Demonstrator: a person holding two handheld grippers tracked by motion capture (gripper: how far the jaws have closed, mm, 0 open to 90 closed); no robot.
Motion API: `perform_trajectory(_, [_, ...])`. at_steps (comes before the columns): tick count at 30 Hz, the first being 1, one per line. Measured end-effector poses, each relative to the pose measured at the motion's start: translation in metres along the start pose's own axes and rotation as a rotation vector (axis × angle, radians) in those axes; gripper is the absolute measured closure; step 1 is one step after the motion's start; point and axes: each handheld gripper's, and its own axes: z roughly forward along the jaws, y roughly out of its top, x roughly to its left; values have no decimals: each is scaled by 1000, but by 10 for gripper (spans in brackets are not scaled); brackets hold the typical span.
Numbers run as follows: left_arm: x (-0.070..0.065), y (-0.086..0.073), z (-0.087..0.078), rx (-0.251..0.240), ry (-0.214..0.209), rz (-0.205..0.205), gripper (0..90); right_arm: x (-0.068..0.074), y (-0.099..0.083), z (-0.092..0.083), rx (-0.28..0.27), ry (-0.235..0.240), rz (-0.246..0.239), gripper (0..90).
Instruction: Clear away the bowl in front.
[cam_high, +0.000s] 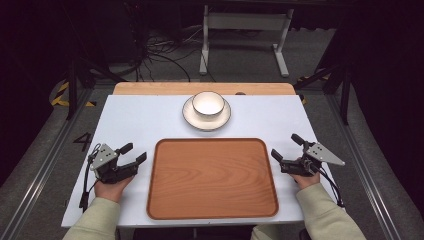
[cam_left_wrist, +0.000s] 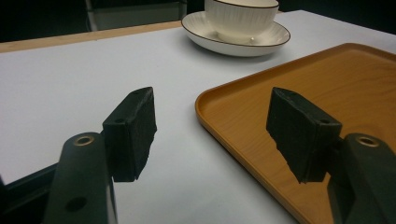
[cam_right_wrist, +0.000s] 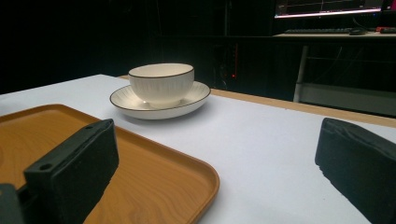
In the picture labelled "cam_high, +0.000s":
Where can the person's left hand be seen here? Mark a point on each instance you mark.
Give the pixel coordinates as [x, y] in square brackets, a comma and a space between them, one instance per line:
[111, 190]

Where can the wooden tray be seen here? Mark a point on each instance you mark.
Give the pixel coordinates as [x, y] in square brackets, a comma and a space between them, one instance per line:
[211, 180]

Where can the white bowl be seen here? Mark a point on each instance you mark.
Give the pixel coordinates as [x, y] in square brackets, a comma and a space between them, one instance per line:
[208, 104]

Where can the white plate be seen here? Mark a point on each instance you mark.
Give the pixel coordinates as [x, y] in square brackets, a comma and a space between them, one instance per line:
[200, 124]

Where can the aluminium floor rail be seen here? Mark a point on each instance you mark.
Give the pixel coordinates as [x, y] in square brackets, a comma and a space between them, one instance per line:
[363, 166]
[43, 166]

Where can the black tripod stand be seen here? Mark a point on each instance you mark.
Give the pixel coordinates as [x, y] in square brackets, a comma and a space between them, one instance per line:
[345, 90]
[72, 86]

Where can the white metal stand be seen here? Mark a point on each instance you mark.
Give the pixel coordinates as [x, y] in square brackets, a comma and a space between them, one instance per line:
[246, 21]

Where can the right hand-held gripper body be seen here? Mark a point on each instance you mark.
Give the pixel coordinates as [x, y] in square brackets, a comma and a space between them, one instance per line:
[310, 163]

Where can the person's right hand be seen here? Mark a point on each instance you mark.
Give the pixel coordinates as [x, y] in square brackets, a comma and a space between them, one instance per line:
[307, 181]

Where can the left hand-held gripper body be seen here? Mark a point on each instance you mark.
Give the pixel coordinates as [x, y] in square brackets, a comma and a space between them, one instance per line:
[108, 166]

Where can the yellow black floor tape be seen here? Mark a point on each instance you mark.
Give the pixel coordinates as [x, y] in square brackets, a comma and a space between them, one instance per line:
[304, 99]
[61, 96]

